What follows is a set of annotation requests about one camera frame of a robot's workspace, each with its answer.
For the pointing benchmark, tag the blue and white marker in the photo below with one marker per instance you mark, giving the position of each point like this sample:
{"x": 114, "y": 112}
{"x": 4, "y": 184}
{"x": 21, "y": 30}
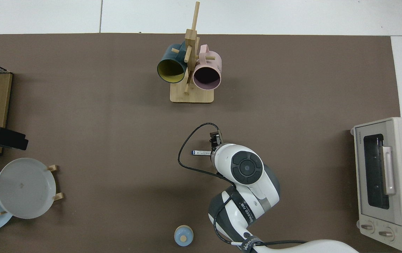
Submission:
{"x": 200, "y": 152}

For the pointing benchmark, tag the wooden cup stand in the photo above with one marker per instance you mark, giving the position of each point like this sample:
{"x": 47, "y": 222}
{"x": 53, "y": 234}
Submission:
{"x": 192, "y": 95}

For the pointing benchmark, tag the grey plate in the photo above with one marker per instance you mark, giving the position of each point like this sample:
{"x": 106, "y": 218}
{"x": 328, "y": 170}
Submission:
{"x": 25, "y": 188}

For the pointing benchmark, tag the pink cup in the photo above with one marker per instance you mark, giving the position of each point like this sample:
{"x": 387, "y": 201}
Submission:
{"x": 206, "y": 79}

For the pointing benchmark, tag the wooden plate rack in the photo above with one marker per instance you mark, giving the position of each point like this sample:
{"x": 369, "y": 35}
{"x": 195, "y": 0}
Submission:
{"x": 58, "y": 196}

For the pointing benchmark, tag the dark teal cup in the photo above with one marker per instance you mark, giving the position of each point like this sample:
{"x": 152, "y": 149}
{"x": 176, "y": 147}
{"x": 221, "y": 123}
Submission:
{"x": 170, "y": 72}

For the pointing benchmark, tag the brown table cloth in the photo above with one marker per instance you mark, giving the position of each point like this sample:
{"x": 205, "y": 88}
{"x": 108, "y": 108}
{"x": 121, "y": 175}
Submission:
{"x": 116, "y": 140}

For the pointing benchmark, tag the small blue round thing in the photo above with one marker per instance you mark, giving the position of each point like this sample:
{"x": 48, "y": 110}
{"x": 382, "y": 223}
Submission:
{"x": 183, "y": 236}

